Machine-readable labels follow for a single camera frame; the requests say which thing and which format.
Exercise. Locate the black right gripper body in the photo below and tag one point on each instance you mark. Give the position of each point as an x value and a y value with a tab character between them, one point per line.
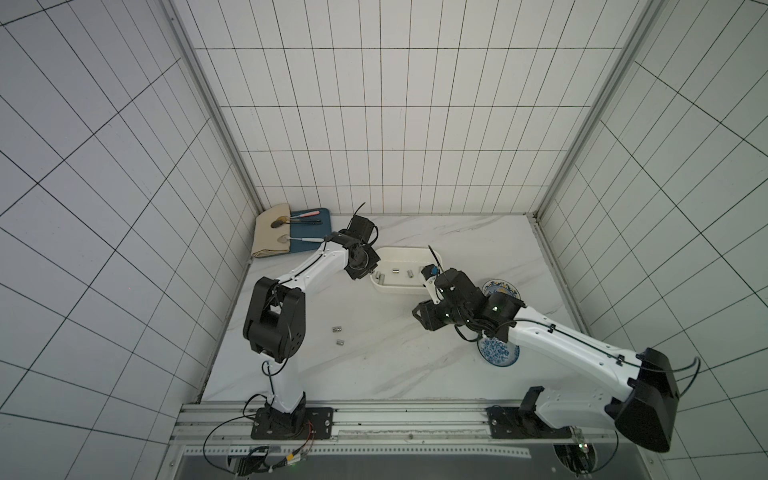
435	312

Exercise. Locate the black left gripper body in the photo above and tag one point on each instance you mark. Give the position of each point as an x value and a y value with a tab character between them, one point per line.
366	263

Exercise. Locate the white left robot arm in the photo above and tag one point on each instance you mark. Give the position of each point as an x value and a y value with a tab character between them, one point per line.
275	324

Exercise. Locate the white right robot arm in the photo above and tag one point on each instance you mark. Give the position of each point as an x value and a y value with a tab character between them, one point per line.
635	393

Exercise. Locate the white plastic storage box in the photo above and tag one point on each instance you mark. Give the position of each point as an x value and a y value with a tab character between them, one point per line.
404	258

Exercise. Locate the blue yellow patterned bowl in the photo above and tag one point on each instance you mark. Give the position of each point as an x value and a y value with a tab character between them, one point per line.
500	286

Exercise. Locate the blue white patterned bowl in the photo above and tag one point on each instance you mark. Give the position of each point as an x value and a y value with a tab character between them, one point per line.
498	353

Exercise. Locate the beige folded cloth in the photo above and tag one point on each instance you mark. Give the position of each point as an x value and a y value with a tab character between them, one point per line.
266	240

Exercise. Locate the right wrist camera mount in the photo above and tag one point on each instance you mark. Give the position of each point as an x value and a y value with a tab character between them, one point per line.
429	275

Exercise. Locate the pink handled spoon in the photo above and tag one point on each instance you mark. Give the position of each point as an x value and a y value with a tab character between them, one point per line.
305	214

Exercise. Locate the white handled spoon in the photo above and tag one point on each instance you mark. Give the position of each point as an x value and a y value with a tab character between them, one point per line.
285	239

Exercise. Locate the black handled spoon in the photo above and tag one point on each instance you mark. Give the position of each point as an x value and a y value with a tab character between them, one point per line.
294	221

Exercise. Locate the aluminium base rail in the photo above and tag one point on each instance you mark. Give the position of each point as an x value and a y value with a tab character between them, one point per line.
221	429

